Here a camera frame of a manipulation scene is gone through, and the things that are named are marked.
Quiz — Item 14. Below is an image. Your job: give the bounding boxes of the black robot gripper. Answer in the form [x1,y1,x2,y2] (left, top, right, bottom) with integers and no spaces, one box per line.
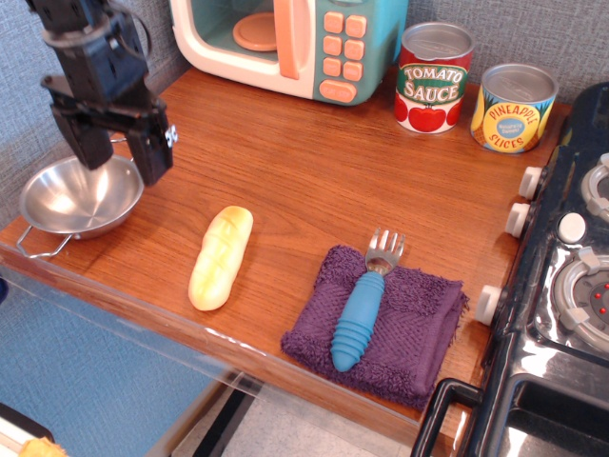
[43,35,178,187]

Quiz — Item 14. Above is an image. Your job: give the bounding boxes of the small metal bowl with handles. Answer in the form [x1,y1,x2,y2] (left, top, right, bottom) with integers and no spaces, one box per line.
[16,155,145,259]

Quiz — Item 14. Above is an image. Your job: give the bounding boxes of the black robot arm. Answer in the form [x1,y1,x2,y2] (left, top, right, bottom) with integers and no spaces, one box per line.
[29,1,177,186]

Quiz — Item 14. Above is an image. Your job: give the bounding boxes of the white stove knob bottom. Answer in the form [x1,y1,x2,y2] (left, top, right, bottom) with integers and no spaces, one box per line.
[475,285,502,326]

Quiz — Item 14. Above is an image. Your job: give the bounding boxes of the white stove knob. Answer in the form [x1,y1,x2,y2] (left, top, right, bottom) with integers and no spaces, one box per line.
[504,203,530,238]
[475,285,502,326]
[519,167,543,200]

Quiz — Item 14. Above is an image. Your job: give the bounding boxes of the yellow toy bread loaf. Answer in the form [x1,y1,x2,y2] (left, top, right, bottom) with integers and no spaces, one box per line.
[188,206,253,311]

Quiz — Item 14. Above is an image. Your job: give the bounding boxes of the orange microwave turntable plate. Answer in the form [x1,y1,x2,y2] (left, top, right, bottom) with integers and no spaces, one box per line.
[232,11,277,52]

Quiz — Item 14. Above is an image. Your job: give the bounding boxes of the teal and pink toy microwave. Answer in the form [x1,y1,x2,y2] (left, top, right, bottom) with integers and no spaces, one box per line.
[169,1,408,106]

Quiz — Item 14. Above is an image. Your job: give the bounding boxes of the tomato sauce can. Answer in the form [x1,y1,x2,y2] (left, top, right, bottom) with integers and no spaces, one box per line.
[394,22,474,134]

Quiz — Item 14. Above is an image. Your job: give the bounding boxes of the purple folded towel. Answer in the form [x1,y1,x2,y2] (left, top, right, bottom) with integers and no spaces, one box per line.
[281,246,469,411]

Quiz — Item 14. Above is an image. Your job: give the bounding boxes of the pineapple slices can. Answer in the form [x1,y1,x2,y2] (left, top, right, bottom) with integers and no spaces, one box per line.
[470,63,559,154]

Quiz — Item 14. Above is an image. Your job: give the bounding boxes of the white stove knob middle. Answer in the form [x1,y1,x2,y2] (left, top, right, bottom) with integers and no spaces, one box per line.
[504,203,530,238]

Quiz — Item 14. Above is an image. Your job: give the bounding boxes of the white stove knob top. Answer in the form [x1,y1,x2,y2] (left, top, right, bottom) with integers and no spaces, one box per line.
[519,167,543,200]

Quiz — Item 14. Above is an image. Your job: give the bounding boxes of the black toy stove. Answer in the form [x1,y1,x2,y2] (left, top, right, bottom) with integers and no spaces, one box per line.
[412,83,608,456]

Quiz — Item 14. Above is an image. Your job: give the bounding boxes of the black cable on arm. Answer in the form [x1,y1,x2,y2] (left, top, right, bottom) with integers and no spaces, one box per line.
[105,0,152,63]

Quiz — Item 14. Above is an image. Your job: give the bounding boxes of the fork with blue handle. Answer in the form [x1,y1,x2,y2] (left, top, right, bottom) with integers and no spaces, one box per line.
[330,228,405,372]

